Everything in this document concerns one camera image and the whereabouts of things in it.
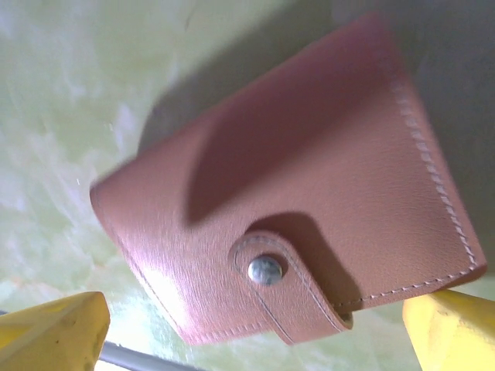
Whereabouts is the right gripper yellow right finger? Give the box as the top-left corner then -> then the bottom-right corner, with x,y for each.
401,288 -> 495,371

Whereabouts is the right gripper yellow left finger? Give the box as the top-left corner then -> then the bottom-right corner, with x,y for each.
0,291 -> 111,371

